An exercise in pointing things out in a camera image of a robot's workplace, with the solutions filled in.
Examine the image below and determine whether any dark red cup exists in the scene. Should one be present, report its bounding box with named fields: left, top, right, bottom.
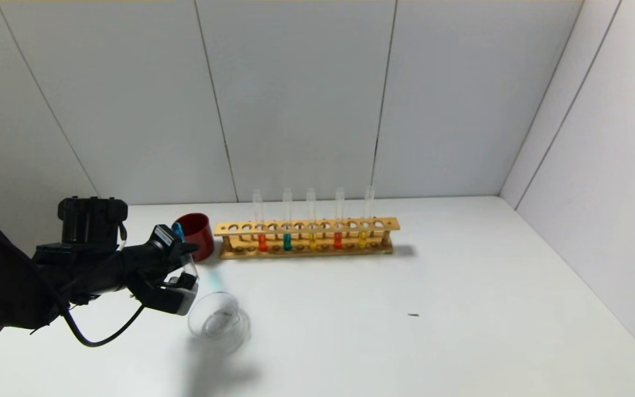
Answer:
left=174, top=213, right=216, bottom=263

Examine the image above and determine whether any clear glass beaker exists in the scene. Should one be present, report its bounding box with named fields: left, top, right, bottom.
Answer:
left=188, top=291, right=252, bottom=353

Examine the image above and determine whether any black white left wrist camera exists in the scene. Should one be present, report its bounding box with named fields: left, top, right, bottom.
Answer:
left=142, top=273, right=200, bottom=316

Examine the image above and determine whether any thick black cable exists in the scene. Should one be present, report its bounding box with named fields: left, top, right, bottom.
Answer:
left=61, top=303, right=147, bottom=348

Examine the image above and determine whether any blue pigment glass test tube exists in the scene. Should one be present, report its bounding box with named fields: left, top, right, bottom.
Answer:
left=283, top=188, right=293, bottom=251
left=171, top=222, right=201, bottom=285

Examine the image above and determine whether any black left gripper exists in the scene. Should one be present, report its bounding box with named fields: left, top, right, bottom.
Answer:
left=121, top=224, right=200, bottom=280

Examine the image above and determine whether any yellow pigment glass test tube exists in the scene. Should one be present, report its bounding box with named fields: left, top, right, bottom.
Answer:
left=358, top=186, right=375, bottom=249
left=306, top=188, right=318, bottom=250

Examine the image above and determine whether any red pigment glass test tube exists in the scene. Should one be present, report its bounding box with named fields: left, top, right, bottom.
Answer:
left=335, top=187, right=346, bottom=249
left=252, top=190, right=268, bottom=253

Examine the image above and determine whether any wooden test tube rack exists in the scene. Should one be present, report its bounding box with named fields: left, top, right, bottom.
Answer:
left=214, top=217, right=401, bottom=260

